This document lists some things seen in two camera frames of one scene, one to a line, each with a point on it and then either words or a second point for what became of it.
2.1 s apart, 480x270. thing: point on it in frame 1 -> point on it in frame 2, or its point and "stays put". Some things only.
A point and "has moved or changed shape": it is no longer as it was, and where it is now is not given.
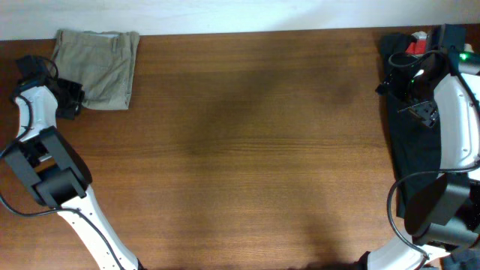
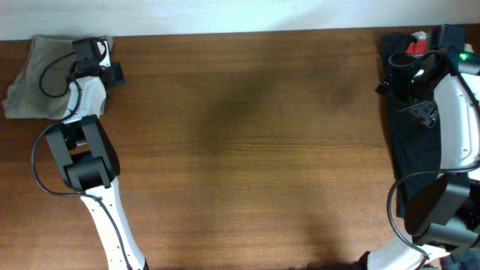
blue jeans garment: [463, 259] stays put
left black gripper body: [71, 100] -> [116, 73]
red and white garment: [420, 46] stays put
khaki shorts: [103, 62] has moved or changed shape
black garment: [417, 145] stays put
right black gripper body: [405, 89] stays put
